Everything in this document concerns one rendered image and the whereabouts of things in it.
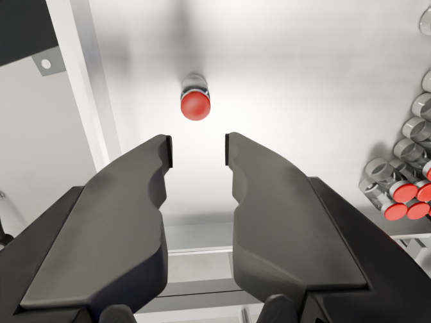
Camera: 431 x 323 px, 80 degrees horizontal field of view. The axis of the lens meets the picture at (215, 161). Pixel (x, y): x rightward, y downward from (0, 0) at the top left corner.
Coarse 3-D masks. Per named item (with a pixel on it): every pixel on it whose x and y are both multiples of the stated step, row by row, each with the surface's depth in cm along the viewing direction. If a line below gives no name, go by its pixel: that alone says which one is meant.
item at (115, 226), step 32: (128, 160) 9; (160, 160) 9; (96, 192) 8; (128, 192) 8; (160, 192) 9; (64, 224) 7; (96, 224) 7; (128, 224) 7; (160, 224) 7; (64, 256) 6; (96, 256) 6; (128, 256) 6; (160, 256) 6; (32, 288) 5; (64, 288) 5; (96, 288) 5; (128, 288) 6; (160, 288) 7; (96, 320) 6
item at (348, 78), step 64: (64, 0) 15; (128, 0) 18; (192, 0) 18; (256, 0) 18; (320, 0) 19; (384, 0) 19; (128, 64) 20; (192, 64) 20; (256, 64) 21; (320, 64) 21; (384, 64) 21; (128, 128) 23; (192, 128) 23; (256, 128) 24; (320, 128) 24; (384, 128) 25; (192, 192) 27
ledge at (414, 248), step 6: (414, 240) 37; (408, 246) 38; (414, 246) 37; (420, 246) 36; (408, 252) 38; (414, 252) 37; (420, 252) 36; (426, 252) 36; (414, 258) 37; (420, 258) 37; (426, 258) 37; (420, 264) 38; (426, 264) 38; (426, 270) 39
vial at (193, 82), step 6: (186, 78) 20; (192, 78) 19; (198, 78) 19; (204, 78) 21; (186, 84) 19; (192, 84) 18; (198, 84) 18; (204, 84) 19; (186, 90) 18; (192, 90) 17; (198, 90) 17; (204, 90) 18; (180, 96) 18; (180, 102) 18
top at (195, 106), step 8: (184, 96) 17; (192, 96) 17; (200, 96) 17; (184, 104) 17; (192, 104) 17; (200, 104) 17; (208, 104) 17; (184, 112) 17; (192, 112) 17; (200, 112) 18; (208, 112) 18; (192, 120) 18
